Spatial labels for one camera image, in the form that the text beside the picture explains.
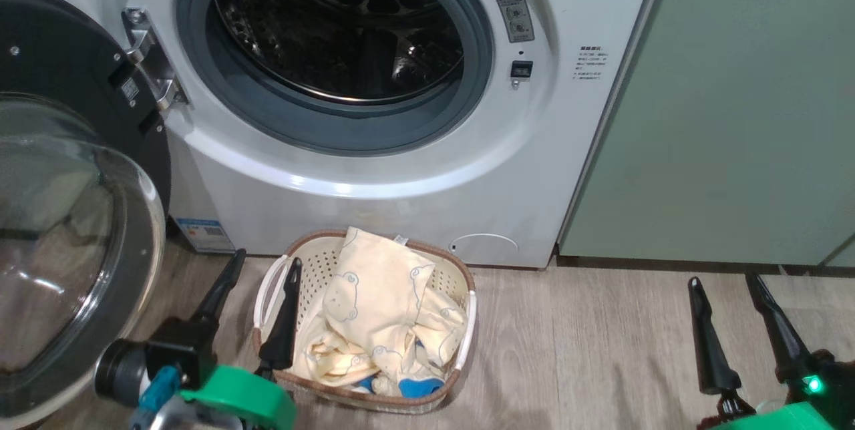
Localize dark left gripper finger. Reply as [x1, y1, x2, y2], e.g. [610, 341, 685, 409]
[192, 248, 247, 328]
[258, 257, 304, 373]

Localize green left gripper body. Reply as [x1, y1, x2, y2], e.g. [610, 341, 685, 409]
[179, 365, 297, 430]

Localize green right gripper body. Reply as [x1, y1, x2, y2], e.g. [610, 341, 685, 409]
[697, 349, 855, 430]

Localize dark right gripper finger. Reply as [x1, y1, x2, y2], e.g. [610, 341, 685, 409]
[745, 271, 812, 382]
[687, 276, 742, 396]

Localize cream bear print garment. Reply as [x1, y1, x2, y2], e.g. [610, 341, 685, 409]
[323, 226, 436, 377]

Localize cream garment with blue cuffs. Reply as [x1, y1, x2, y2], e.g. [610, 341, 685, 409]
[291, 286, 468, 399]

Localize black round glass washer door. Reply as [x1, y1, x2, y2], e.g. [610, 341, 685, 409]
[0, 0, 172, 428]

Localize cream perforated laundry basket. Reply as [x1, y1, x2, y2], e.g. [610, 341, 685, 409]
[252, 229, 478, 415]

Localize white front-load washing machine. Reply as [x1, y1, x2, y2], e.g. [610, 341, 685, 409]
[0, 0, 670, 270]

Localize chrome door hinge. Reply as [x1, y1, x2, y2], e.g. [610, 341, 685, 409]
[121, 7, 188, 111]

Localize blue white energy label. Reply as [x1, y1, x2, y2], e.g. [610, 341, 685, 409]
[175, 217, 236, 254]

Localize round drain filter cover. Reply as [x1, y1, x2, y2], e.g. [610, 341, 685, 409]
[448, 233, 520, 262]

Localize pale green cabinet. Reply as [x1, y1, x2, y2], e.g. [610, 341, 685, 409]
[558, 0, 855, 269]

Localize grey warning sticker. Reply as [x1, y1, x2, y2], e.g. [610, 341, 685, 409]
[487, 0, 536, 44]

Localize teal cable connector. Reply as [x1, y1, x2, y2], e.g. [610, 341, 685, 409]
[137, 367, 182, 412]

